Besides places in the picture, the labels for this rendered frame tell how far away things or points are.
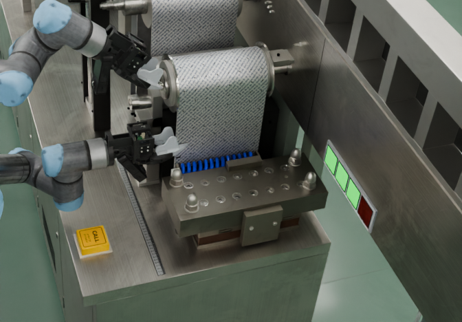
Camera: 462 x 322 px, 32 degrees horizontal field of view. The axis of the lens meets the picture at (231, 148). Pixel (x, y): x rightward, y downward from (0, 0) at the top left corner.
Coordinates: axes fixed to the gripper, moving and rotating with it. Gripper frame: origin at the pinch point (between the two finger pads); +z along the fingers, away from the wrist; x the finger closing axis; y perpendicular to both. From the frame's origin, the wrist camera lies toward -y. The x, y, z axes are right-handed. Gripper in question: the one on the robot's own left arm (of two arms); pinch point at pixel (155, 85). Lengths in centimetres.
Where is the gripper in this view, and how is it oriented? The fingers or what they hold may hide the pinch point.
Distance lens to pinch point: 199.6
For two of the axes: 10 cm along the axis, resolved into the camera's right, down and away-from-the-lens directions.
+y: 6.6, -6.8, -3.0
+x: -3.4, -6.4, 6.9
